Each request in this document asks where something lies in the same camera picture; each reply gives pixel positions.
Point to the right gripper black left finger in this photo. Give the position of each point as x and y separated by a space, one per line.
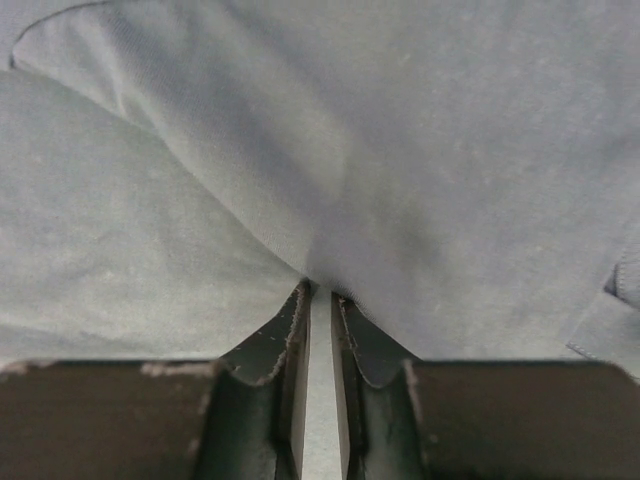
239 416

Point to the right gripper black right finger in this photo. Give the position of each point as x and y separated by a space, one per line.
401 417

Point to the blue-grey t-shirt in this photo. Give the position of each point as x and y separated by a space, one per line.
466 171

